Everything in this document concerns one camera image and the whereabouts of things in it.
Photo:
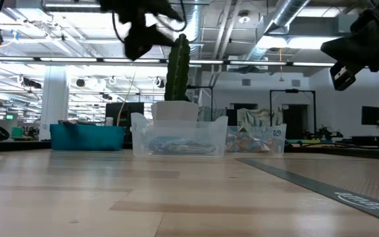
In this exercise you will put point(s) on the translucent grey-bordered silicone mat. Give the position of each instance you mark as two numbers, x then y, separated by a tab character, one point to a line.
357	177

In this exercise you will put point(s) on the teal plastic bin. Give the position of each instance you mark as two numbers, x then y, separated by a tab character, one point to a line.
87	136

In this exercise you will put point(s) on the black desk monitor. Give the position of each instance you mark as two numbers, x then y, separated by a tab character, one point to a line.
112	112

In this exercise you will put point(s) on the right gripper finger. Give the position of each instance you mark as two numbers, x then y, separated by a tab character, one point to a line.
360	41
364	66

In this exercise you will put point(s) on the teal white patterned cloth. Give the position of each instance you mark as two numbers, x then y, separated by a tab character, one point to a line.
255	116

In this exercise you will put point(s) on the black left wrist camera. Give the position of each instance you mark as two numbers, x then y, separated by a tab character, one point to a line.
137	46

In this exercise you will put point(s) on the tall green cactus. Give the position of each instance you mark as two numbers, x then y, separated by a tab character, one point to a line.
177	72

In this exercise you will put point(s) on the blue brown granola bar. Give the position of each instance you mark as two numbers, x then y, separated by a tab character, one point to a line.
246	135

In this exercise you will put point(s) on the white square pillar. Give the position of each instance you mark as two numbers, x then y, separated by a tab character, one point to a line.
54	98

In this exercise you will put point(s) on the white cup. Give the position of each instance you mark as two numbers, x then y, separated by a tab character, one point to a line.
109	121

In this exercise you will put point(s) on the large silver ventilation duct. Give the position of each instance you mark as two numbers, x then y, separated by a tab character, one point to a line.
288	10

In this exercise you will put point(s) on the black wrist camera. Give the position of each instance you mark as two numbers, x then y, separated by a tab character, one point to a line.
137	46
342	76

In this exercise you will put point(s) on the silver spiral ventilation duct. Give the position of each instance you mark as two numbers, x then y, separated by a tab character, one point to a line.
192	19

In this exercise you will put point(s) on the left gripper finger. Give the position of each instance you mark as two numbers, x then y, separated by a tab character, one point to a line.
169	14
160	36

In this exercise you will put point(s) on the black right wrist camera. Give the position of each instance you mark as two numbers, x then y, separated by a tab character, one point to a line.
342	76

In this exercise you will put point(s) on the black background stand frame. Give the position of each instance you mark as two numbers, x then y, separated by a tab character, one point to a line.
291	91

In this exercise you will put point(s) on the small black wall monitor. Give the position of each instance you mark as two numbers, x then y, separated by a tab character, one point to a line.
371	115

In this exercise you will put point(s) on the black background table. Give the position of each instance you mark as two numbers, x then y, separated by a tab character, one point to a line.
373	137

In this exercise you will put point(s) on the clear plastic bin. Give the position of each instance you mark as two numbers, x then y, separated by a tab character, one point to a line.
216	131
280	141

